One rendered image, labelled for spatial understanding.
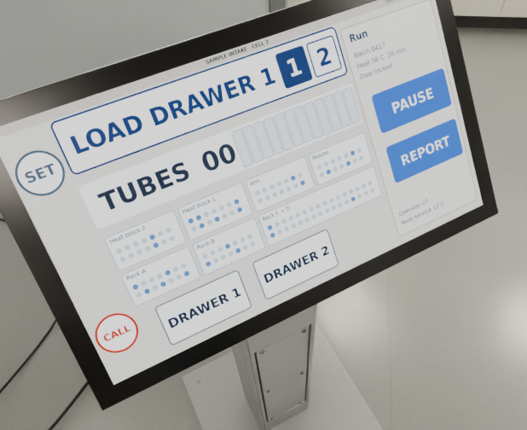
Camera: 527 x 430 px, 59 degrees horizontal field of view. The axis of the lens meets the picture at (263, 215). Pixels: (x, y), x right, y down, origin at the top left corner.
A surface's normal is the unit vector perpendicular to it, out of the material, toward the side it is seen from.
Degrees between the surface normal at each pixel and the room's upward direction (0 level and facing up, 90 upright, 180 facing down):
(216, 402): 5
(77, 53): 90
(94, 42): 90
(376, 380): 0
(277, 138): 50
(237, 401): 0
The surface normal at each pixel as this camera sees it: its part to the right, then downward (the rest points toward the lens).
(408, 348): -0.05, -0.61
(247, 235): 0.31, 0.15
